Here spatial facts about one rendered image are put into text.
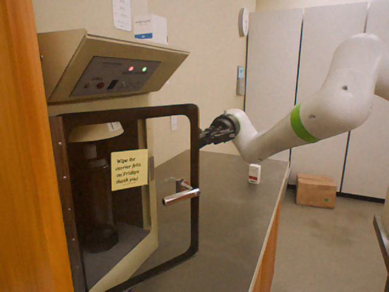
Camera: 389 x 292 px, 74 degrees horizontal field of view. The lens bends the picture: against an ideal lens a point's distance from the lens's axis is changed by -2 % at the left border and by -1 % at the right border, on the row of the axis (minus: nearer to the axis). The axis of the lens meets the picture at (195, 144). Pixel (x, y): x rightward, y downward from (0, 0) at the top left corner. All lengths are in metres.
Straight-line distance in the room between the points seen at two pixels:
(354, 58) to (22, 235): 0.74
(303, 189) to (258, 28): 1.97
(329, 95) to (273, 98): 2.78
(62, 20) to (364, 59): 0.64
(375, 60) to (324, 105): 0.17
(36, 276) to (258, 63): 3.23
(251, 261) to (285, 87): 2.77
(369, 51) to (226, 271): 0.66
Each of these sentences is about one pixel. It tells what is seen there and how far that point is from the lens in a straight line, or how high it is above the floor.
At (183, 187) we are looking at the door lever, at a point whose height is 1.20.
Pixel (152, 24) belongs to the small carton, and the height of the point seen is 1.55.
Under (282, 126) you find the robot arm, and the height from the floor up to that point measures 1.31.
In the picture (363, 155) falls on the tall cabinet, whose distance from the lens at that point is 3.54.
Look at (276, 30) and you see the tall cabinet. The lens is 3.45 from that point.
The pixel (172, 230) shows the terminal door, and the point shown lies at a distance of 0.65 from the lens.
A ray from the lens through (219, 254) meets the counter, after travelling 0.84.
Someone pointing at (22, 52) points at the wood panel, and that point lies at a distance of 0.36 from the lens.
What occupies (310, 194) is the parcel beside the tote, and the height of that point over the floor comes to 0.15.
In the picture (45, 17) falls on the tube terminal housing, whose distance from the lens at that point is 0.50.
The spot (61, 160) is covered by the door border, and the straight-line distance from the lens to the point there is 0.49.
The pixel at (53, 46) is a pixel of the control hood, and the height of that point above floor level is 1.49.
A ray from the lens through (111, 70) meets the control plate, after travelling 0.48.
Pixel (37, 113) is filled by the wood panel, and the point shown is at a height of 1.41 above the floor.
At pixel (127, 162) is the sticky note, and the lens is 0.53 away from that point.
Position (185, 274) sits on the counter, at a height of 0.94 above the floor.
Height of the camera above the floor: 1.45
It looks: 15 degrees down
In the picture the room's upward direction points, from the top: straight up
